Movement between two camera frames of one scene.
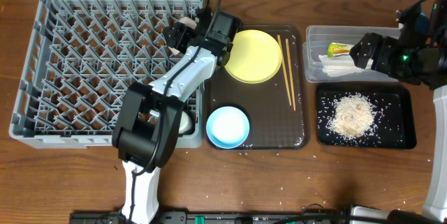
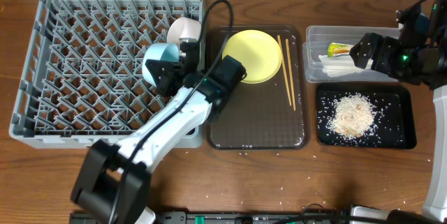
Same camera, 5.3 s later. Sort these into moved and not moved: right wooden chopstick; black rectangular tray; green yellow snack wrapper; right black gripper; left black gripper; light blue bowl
Moved: left black gripper; light blue bowl
Not moved: right wooden chopstick; green yellow snack wrapper; black rectangular tray; right black gripper
